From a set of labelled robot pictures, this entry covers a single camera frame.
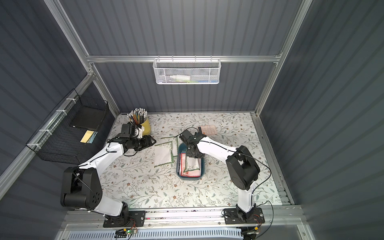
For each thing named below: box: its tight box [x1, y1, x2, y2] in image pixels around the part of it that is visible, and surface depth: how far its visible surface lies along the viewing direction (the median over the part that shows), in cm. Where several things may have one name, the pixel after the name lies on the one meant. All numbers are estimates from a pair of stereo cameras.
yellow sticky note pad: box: [80, 130, 95, 143], surface depth 77 cm
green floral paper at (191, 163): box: [183, 156, 201, 173], surface depth 88 cm
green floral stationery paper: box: [154, 136, 178, 167], surface depth 100 cm
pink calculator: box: [200, 125, 217, 135], surface depth 111 cm
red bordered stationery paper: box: [180, 153, 202, 177], surface depth 88 cm
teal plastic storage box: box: [176, 142, 206, 181], surface depth 88 cm
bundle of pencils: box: [127, 107, 148, 126], surface depth 98 cm
